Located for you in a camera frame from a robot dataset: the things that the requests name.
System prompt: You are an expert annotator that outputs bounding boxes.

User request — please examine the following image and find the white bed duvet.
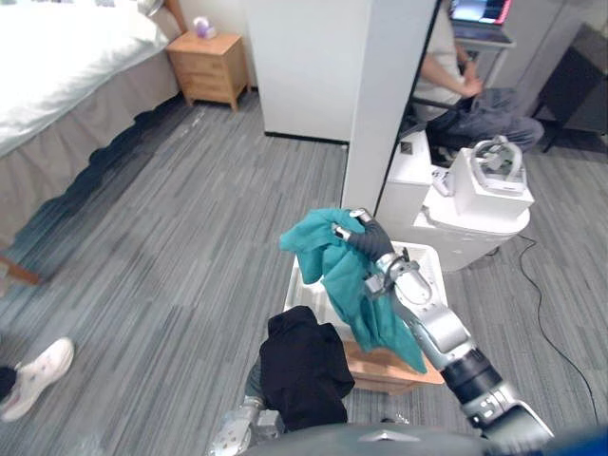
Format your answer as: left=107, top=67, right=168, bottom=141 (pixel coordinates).
left=0, top=0, right=171, bottom=159

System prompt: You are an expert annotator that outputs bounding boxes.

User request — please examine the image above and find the open laptop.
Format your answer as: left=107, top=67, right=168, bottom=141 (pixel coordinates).
left=447, top=0, right=517, bottom=47

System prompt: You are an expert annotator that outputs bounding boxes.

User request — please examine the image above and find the white VR headset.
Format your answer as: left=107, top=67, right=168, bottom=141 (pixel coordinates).
left=468, top=134, right=527, bottom=195

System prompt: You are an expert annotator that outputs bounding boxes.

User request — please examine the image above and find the purple white bedside object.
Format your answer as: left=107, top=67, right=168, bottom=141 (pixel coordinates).
left=191, top=15, right=219, bottom=41

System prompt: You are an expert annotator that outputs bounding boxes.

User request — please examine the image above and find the white cardboard box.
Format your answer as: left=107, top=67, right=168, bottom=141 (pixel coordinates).
left=447, top=145, right=536, bottom=220

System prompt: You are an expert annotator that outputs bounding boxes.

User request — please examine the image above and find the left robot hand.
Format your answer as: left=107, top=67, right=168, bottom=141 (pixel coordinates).
left=243, top=357, right=265, bottom=398

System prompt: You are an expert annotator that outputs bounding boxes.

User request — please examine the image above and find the white handheld controller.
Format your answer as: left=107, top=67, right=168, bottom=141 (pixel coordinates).
left=430, top=167, right=453, bottom=198

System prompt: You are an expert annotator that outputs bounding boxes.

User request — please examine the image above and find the white tall box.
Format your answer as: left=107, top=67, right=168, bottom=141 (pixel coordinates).
left=379, top=129, right=458, bottom=241

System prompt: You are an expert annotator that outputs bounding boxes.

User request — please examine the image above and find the white laptop stand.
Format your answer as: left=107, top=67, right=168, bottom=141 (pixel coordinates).
left=455, top=37, right=518, bottom=92

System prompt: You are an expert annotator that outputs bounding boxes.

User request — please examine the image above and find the grey robot torso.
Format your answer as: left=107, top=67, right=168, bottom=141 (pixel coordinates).
left=241, top=423, right=608, bottom=456

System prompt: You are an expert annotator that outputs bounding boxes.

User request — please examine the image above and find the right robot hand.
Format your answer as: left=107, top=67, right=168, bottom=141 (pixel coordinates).
left=332, top=207, right=396, bottom=263

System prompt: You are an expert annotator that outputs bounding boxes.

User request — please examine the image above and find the grey pillow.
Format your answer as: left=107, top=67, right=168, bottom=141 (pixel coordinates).
left=137, top=0, right=168, bottom=18

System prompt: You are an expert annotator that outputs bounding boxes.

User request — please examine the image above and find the brown wooden furniture leg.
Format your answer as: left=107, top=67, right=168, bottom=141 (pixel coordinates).
left=0, top=240, right=43, bottom=287

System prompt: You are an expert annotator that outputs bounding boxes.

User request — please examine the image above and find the black floor cable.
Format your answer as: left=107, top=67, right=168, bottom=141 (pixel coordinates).
left=516, top=234, right=600, bottom=410

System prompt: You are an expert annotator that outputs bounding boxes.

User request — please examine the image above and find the wooden bed headboard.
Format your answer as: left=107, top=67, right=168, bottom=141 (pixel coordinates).
left=163, top=0, right=190, bottom=34

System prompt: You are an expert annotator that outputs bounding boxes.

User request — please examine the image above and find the person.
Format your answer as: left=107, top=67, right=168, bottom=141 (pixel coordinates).
left=0, top=336, right=76, bottom=424
left=409, top=0, right=545, bottom=154

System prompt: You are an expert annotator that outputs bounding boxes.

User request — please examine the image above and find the white plastic laundry basket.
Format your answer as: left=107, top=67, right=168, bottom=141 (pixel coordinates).
left=283, top=240, right=448, bottom=344

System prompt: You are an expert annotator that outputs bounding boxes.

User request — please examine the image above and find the black cloth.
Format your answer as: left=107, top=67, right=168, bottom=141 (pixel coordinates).
left=257, top=305, right=357, bottom=433

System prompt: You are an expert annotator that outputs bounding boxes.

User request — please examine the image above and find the teal cloth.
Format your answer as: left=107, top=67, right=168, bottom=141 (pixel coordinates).
left=278, top=206, right=429, bottom=375

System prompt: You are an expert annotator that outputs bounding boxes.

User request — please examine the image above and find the white rounded appliance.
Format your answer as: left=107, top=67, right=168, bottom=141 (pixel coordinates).
left=412, top=188, right=532, bottom=273

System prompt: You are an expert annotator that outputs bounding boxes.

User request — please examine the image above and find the grey bed skirt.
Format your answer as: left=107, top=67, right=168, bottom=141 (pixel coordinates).
left=0, top=57, right=182, bottom=249

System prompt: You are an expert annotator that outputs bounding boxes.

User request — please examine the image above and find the white partition pillar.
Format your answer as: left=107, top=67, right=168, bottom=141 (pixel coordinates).
left=243, top=0, right=439, bottom=218

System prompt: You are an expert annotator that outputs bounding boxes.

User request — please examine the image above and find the wooden nightstand with drawers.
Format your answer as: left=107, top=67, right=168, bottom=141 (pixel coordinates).
left=165, top=31, right=252, bottom=113

